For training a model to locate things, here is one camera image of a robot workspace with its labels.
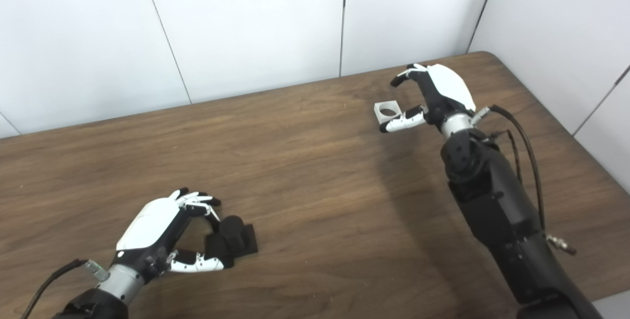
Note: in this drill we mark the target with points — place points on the black peg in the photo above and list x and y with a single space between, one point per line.
236 240

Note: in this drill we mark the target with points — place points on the white square piece with hole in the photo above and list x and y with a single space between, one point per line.
378 112

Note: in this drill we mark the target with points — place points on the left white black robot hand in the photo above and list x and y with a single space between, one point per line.
150 225

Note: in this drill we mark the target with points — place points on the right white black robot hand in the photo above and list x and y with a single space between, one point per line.
450 90

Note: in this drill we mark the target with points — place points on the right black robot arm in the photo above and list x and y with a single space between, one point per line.
502 210

